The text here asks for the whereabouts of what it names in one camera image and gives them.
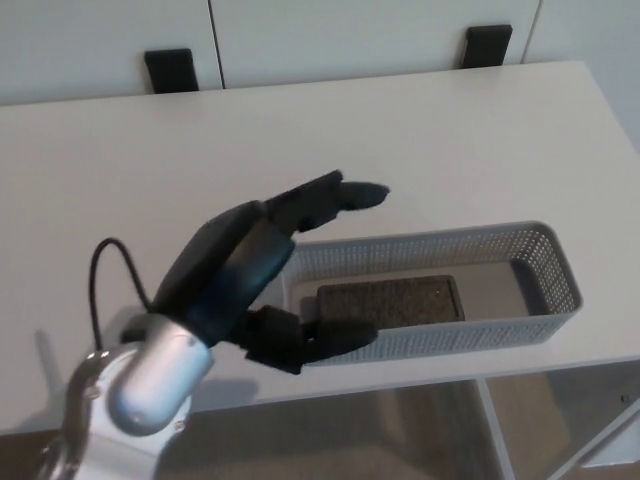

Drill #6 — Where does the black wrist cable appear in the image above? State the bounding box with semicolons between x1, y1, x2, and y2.
89;238;154;351

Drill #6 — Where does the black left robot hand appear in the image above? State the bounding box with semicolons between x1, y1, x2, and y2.
151;169;392;376

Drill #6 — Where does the white desk with metal frame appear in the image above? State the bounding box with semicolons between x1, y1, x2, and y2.
0;60;640;480

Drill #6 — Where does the grey perforated plastic basket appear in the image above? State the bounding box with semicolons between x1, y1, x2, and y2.
277;219;585;369

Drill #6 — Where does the dark grey felt eraser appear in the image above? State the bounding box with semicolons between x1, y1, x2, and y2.
316;274;467;326

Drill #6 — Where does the white cabinet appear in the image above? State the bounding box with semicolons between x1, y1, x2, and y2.
0;0;640;161

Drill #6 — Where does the black cabinet handle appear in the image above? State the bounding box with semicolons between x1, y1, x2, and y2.
462;23;514;68
143;48;200;94

